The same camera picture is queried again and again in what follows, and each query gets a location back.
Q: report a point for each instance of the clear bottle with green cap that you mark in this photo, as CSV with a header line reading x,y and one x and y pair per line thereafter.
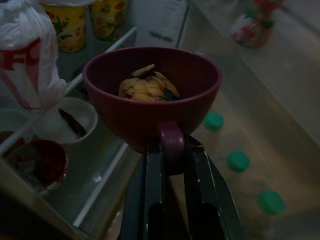
x,y
271,202
238,161
213,120

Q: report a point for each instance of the white drink carton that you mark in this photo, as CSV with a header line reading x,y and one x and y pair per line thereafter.
x,y
162,22

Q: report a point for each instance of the red white patterned packet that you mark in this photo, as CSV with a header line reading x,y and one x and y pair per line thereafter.
x,y
250,27

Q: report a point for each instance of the purple ceramic cup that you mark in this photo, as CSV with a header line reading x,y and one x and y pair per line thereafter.
x,y
150,117

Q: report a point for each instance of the yellowish cooked food piece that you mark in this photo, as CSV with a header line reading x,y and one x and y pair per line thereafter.
x,y
147,87

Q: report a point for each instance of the white plastic KFC bag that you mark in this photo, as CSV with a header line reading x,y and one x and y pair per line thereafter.
x,y
25,50

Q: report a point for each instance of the white bowl with dark food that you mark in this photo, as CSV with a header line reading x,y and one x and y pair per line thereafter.
x,y
50,125

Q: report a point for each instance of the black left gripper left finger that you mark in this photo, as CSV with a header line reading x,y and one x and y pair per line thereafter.
x,y
152,180

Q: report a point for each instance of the dark grey fridge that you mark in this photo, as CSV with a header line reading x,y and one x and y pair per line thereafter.
x,y
250,87

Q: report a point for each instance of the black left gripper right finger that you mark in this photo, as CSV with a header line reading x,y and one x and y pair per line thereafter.
x,y
207,187

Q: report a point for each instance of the red bowl with leftovers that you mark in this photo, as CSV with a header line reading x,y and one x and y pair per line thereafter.
x,y
57,160

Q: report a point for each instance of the yellow instant noodle cup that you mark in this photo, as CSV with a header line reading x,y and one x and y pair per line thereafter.
x,y
70,27
107,20

